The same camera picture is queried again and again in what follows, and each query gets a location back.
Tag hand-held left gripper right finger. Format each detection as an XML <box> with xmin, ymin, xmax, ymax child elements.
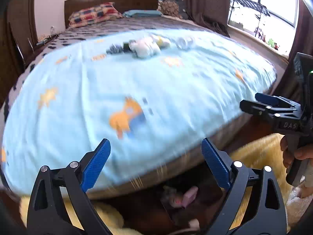
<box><xmin>201</xmin><ymin>138</ymin><xmax>287</xmax><ymax>235</ymax></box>

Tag dark brown bin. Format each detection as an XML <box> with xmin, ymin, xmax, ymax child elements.
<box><xmin>159</xmin><ymin>183</ymin><xmax>223</xmax><ymax>235</ymax></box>

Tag person's right hand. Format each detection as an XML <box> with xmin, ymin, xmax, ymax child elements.
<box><xmin>280</xmin><ymin>135</ymin><xmax>313</xmax><ymax>175</ymax></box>

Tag light blue printed sheet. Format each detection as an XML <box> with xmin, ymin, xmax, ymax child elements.
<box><xmin>1</xmin><ymin>28</ymin><xmax>277</xmax><ymax>194</ymax></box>

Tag teal pillow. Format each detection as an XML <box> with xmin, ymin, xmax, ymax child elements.
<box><xmin>122</xmin><ymin>9</ymin><xmax>163</xmax><ymax>18</ymax></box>

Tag brown patterned cushion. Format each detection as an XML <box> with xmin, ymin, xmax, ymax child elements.
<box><xmin>158</xmin><ymin>0</ymin><xmax>181</xmax><ymax>19</ymax></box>

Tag bedside table with cables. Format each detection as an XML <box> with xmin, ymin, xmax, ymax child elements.
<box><xmin>37</xmin><ymin>34</ymin><xmax>59</xmax><ymax>46</ymax></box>

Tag window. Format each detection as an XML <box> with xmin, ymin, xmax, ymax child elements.
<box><xmin>227</xmin><ymin>0</ymin><xmax>302</xmax><ymax>27</ymax></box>

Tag dark wooden wardrobe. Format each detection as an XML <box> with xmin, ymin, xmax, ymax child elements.
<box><xmin>0</xmin><ymin>0</ymin><xmax>37</xmax><ymax>103</ymax></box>

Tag black metal rack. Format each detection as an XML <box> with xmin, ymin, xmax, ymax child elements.
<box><xmin>228</xmin><ymin>0</ymin><xmax>271</xmax><ymax>36</ymax></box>

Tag grey black striped blanket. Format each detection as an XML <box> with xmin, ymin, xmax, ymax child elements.
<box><xmin>0</xmin><ymin>15</ymin><xmax>230</xmax><ymax>108</ymax></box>

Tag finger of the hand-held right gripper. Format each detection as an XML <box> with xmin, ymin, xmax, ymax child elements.
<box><xmin>240</xmin><ymin>99</ymin><xmax>305</xmax><ymax>122</ymax></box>
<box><xmin>255</xmin><ymin>93</ymin><xmax>304</xmax><ymax>111</ymax></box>

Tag white plastic cup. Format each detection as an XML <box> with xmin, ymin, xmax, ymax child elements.
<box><xmin>175</xmin><ymin>37</ymin><xmax>194</xmax><ymax>50</ymax></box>

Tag dark wooden chair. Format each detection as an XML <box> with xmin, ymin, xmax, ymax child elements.
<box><xmin>8</xmin><ymin>22</ymin><xmax>35</xmax><ymax>66</ymax></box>

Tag person's beige trouser leg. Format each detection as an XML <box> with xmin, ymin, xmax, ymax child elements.
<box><xmin>300</xmin><ymin>168</ymin><xmax>313</xmax><ymax>199</ymax></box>

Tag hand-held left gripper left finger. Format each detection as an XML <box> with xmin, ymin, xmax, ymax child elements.
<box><xmin>26</xmin><ymin>139</ymin><xmax>113</xmax><ymax>235</ymax></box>

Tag plaid pillow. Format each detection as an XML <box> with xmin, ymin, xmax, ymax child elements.
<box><xmin>68</xmin><ymin>2</ymin><xmax>123</xmax><ymax>28</ymax></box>

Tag white tissue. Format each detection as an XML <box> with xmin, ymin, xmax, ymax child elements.
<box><xmin>134</xmin><ymin>43</ymin><xmax>161</xmax><ymax>59</ymax></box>

